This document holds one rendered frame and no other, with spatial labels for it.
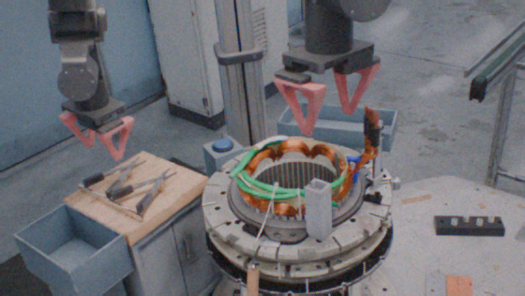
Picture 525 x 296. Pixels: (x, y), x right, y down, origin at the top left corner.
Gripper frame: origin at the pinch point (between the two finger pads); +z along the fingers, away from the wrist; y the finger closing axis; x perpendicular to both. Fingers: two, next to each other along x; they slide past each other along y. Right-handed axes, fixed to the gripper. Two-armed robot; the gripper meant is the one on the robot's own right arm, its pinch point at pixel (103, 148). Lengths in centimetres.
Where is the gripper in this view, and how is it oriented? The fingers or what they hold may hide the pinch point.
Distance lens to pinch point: 100.9
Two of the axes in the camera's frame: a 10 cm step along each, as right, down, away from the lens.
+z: 0.6, 8.5, 5.3
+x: 6.1, -4.5, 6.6
